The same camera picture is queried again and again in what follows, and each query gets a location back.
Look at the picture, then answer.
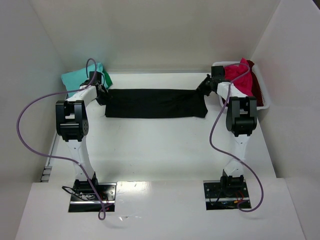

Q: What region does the black t shirt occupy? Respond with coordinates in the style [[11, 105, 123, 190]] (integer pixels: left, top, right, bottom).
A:
[[105, 89, 208, 119]]

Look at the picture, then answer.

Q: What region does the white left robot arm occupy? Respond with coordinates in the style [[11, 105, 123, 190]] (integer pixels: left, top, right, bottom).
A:
[[55, 71, 107, 200]]

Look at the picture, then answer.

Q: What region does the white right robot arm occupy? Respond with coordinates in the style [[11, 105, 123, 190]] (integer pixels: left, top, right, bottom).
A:
[[198, 63, 258, 197]]

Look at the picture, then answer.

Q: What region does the folded green t shirt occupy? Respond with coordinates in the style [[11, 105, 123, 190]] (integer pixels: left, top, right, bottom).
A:
[[102, 70, 113, 89]]

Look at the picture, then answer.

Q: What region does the crumpled pink t shirt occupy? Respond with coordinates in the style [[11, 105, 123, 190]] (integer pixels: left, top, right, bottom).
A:
[[224, 58, 253, 96]]

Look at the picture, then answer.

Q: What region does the folded light blue t shirt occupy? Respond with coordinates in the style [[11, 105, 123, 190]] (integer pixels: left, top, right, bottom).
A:
[[61, 64, 95, 92]]

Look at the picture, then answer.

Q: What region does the dark red t shirt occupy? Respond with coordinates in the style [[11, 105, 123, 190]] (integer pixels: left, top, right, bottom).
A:
[[247, 60, 264, 107]]

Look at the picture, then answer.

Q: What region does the white plastic basket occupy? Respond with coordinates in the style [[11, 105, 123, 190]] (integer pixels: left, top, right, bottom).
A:
[[212, 60, 272, 111]]

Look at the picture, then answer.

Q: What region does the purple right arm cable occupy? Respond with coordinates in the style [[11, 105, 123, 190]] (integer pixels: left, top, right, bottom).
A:
[[208, 62, 264, 213]]

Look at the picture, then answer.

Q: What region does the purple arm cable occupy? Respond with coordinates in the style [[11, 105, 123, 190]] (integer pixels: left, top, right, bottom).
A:
[[208, 62, 264, 213], [16, 58, 115, 221]]

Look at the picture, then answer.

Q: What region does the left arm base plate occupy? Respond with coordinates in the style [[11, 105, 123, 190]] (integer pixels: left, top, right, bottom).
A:
[[62, 182, 117, 213]]

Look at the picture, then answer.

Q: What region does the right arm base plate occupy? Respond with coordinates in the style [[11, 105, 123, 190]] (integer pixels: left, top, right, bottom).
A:
[[203, 181, 252, 211]]

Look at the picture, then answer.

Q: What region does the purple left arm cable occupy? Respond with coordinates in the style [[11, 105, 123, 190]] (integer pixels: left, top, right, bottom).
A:
[[16, 58, 115, 221]]

